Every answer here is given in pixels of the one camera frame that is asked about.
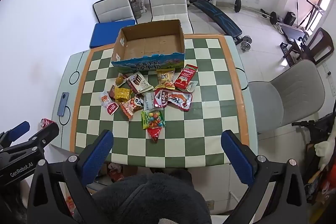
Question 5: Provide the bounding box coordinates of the red white sausage packet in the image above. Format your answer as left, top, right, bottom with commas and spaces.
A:
165, 89, 193, 111

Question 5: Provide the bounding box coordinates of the beige chocolate biscuit packet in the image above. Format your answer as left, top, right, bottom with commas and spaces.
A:
126, 72, 153, 93

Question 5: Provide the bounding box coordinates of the white plush toy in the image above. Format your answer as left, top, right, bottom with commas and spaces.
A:
315, 140, 334, 169

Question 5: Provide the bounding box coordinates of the clear water jug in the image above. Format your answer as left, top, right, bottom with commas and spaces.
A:
130, 0, 146, 18

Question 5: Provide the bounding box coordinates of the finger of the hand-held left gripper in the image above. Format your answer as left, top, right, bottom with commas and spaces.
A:
0, 121, 30, 148
0, 123, 60, 170

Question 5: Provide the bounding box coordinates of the cardboard box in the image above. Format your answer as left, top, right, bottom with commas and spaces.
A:
111, 19, 185, 74

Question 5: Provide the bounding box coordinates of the white and red snack packet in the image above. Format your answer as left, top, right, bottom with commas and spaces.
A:
99, 91, 119, 116

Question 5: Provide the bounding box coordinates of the yellow potato chip packet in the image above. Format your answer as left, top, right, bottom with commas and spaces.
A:
154, 69, 176, 90

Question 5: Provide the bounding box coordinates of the red triangular snack packet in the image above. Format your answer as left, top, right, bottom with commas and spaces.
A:
147, 127, 163, 143

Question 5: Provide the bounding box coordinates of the white translucent snack packet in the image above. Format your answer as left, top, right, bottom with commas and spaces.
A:
143, 91, 156, 111

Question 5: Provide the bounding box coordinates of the black blue sit-up bench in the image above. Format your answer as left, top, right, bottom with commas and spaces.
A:
189, 0, 242, 42

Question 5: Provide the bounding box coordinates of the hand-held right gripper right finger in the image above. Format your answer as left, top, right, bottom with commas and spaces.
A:
220, 130, 309, 224

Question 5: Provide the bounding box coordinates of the dark wooden chair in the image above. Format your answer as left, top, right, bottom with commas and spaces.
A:
283, 27, 335, 67

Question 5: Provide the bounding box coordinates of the person's dark fleece clothing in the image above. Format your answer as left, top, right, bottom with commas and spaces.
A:
73, 169, 212, 224

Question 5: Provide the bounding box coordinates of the curl bar with black plates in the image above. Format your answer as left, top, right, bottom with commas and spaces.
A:
234, 0, 284, 25

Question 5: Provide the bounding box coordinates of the red soda can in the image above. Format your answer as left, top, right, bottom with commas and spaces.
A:
40, 118, 56, 128

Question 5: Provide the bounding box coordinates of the red plastic bag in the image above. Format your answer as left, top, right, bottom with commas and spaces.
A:
108, 162, 124, 182

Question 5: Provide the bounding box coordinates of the orange panda snack packet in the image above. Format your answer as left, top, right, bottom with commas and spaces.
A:
119, 97, 144, 119

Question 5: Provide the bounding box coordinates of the black speaker box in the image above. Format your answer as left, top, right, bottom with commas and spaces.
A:
285, 12, 297, 25

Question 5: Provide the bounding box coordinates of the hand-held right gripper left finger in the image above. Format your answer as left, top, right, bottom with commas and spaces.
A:
28, 130, 114, 224

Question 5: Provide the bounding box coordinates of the plain yellow snack packet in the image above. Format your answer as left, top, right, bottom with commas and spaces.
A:
114, 86, 133, 104

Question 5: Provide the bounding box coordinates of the white padded chair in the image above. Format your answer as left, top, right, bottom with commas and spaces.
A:
93, 0, 137, 24
146, 0, 193, 33

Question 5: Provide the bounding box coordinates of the pink red snack packet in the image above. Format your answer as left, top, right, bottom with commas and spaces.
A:
154, 88, 171, 109

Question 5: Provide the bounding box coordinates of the black kick scooter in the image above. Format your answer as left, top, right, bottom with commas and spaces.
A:
292, 111, 336, 161

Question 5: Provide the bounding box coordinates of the red packet with white label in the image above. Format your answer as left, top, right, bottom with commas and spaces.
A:
174, 64, 198, 90

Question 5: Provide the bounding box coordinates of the grey shell chair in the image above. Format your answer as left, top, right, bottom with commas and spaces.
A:
248, 59, 326, 135

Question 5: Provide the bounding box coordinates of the green colourful candy packet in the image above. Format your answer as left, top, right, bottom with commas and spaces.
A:
141, 110, 166, 130

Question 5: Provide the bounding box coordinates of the blue foam cushion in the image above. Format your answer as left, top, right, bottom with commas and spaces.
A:
89, 20, 135, 48

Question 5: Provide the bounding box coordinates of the blue smartphone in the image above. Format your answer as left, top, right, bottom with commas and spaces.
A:
57, 92, 70, 117

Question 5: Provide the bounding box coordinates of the chrome dumbbell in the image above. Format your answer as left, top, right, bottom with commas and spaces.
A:
240, 35, 253, 51

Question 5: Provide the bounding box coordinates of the black tripod stand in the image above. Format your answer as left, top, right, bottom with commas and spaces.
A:
299, 0, 326, 30

